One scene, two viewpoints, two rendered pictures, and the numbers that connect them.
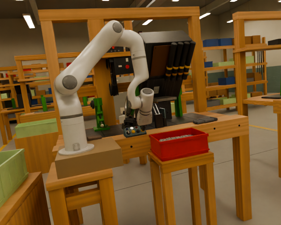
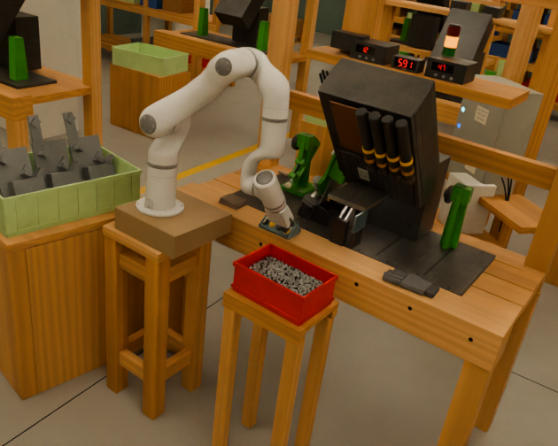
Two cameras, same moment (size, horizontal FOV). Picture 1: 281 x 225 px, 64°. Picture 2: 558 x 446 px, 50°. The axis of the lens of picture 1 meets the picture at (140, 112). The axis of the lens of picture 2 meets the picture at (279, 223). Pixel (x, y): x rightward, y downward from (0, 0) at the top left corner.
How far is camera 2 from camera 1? 1.71 m
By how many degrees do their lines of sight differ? 49
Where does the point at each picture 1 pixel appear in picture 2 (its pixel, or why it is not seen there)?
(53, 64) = (275, 46)
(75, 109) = (157, 158)
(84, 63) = (178, 103)
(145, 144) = not seen: hidden behind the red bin
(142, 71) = (265, 143)
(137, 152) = not seen: hidden behind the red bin
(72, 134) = (148, 187)
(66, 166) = (122, 219)
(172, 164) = (236, 303)
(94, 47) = (198, 84)
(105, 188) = (149, 270)
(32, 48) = not seen: outside the picture
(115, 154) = (167, 240)
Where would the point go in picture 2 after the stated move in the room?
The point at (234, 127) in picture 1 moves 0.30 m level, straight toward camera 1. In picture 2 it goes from (456, 335) to (376, 343)
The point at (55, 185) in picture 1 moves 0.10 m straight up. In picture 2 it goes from (109, 233) to (109, 210)
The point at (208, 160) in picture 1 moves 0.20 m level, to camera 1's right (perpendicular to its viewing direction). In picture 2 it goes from (289, 335) to (329, 370)
